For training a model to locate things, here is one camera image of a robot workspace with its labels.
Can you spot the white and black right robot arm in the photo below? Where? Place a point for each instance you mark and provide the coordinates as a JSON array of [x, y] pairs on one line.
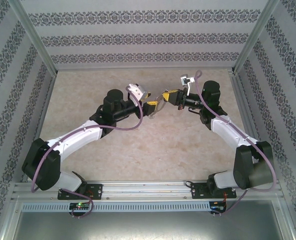
[[233, 135]]

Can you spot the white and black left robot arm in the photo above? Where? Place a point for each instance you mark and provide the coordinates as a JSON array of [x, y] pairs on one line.
[[75, 136]]

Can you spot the left circuit board, green light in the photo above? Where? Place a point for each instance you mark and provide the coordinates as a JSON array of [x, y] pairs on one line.
[[80, 205]]

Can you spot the right circuit board, blue light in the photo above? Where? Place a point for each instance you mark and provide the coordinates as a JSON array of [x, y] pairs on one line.
[[216, 207]]

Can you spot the grey sheet metal tray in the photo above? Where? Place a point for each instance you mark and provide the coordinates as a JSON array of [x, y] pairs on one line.
[[147, 226]]

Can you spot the left wrist camera, white mount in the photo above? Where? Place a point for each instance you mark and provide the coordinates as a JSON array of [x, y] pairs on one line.
[[135, 92]]

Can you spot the wrist camera, white mount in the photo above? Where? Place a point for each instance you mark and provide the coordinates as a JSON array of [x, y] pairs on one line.
[[187, 82], [135, 92]]

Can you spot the right wrist camera, white mount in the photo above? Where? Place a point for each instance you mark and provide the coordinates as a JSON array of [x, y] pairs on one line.
[[187, 82]]

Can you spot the aluminium back wall strip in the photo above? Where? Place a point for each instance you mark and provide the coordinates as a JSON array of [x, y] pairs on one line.
[[147, 68]]

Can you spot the aluminium wall strip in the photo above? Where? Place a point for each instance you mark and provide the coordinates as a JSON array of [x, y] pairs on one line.
[[147, 68], [41, 125]]

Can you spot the aluminium right side rail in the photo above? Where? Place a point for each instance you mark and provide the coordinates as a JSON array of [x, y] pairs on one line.
[[245, 112]]

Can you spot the aluminium right frame post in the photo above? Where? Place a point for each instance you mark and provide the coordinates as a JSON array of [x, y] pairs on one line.
[[252, 37]]

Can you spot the aluminium frame post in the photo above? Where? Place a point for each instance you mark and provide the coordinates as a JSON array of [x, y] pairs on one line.
[[252, 37], [35, 37]]

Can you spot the aluminium left wall strip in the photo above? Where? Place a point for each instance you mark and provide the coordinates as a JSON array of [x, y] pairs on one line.
[[41, 125]]

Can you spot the aluminium mounting rail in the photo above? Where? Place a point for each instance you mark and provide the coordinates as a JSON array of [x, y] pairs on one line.
[[147, 191]]

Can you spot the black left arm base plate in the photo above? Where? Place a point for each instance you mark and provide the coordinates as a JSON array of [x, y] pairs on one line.
[[97, 191]]

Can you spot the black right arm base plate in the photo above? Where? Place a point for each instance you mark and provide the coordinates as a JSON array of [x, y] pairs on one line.
[[195, 192]]

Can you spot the aluminium left frame post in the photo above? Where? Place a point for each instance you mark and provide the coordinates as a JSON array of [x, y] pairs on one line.
[[35, 37]]

